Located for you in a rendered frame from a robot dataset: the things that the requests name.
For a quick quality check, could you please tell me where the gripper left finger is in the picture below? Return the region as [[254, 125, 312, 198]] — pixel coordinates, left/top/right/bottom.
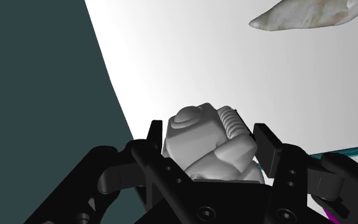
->
[[24, 119, 196, 224]]

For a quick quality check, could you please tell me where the pale beige rough object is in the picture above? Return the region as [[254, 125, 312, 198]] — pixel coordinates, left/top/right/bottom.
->
[[248, 0, 358, 32]]

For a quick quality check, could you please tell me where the teal thin rod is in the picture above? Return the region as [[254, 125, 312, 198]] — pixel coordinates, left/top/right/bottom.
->
[[257, 144, 358, 172]]

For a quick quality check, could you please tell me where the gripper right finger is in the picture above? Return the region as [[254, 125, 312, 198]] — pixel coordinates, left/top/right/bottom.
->
[[252, 122, 358, 224]]

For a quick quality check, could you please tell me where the grey robot toy figure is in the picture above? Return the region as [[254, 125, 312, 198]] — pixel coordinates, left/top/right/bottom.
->
[[161, 102, 266, 185]]

